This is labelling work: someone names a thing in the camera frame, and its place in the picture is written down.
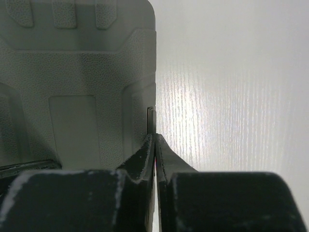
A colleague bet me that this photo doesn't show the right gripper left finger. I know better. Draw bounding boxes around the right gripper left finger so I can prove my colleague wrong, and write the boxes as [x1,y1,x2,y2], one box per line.
[0,134,155,232]

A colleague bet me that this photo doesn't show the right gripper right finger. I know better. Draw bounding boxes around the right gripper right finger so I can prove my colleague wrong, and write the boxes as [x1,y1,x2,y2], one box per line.
[155,134,306,232]

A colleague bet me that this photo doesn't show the grey plastic tool case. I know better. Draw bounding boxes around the grey plastic tool case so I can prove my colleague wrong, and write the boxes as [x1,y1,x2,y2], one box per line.
[0,0,156,170]

